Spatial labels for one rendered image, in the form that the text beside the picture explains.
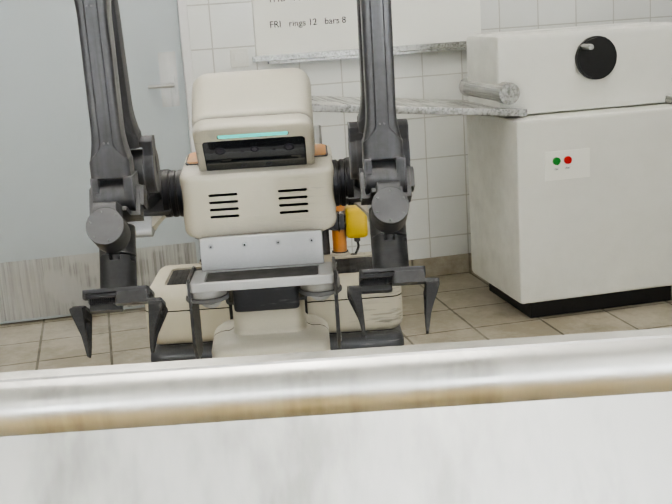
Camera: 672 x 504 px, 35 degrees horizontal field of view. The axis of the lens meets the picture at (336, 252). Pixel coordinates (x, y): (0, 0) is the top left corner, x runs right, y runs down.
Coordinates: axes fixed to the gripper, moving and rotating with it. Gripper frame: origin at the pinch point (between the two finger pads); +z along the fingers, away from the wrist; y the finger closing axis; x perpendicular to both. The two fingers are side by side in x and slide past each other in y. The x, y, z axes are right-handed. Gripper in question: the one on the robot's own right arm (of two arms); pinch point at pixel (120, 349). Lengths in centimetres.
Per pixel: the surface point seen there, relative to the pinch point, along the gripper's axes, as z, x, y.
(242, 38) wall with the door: -188, 296, 3
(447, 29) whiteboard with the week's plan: -193, 313, 100
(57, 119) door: -155, 297, -84
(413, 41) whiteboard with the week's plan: -187, 312, 83
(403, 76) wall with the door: -173, 320, 77
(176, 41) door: -187, 293, -28
